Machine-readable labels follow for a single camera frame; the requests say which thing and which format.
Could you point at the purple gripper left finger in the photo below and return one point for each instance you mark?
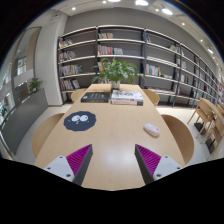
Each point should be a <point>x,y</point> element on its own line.
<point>72,167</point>

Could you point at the small plant at left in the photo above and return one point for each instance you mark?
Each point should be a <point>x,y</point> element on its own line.
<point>35,84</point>

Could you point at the wooden chair far right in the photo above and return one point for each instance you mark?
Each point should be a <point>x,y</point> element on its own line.
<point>153,96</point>

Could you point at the wooden chairs at right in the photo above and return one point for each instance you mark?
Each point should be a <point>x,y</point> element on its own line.
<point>212,120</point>

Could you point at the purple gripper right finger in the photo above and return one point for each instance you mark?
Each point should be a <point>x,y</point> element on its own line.
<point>153,166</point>

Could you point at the black book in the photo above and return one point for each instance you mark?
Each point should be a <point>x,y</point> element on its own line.
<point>97,97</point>

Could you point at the wooden chair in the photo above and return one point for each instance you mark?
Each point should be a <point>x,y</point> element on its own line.
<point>77,93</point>
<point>43,131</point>
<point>181,135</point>
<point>153,96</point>

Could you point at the wooden chair near left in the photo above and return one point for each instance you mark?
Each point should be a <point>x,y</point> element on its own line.
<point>43,131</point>

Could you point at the wooden chair near right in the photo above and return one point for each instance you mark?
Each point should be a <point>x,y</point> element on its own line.
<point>181,135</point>

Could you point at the stack of white books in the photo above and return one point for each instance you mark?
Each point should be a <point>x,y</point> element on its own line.
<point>125,97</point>

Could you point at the green potted plant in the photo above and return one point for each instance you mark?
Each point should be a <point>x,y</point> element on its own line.
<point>115,71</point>

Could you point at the wooden chair far left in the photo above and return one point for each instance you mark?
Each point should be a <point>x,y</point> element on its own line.
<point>77,93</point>

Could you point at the white computer mouse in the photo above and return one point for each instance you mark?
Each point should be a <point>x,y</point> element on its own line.
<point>152,129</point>

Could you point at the large grey bookshelf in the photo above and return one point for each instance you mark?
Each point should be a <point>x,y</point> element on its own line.
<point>175,72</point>

